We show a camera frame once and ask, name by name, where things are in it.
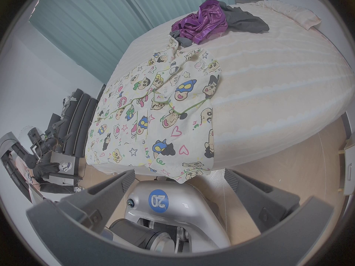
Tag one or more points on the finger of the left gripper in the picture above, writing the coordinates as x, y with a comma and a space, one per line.
65, 138
59, 127

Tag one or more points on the pale pink pillow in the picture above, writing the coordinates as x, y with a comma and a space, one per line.
294, 14

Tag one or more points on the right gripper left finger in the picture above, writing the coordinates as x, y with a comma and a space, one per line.
105, 201

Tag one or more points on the purple satin garment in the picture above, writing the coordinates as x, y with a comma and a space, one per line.
202, 23

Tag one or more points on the bed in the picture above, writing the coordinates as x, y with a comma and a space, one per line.
277, 93

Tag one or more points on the dark grey garment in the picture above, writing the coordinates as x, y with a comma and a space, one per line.
246, 22

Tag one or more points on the white printed pyjama top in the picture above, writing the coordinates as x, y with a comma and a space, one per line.
155, 115

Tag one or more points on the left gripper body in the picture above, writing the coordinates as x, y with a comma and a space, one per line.
50, 143

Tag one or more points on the pile of clothes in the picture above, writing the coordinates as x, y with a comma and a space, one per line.
68, 101

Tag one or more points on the black chest of drawers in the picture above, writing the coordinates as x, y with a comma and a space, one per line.
80, 120

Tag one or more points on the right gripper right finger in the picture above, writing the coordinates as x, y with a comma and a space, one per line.
258, 204

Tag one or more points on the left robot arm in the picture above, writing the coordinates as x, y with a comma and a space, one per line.
29, 161

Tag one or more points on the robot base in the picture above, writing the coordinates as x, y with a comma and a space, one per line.
177, 204

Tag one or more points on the person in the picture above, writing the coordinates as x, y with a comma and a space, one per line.
47, 170

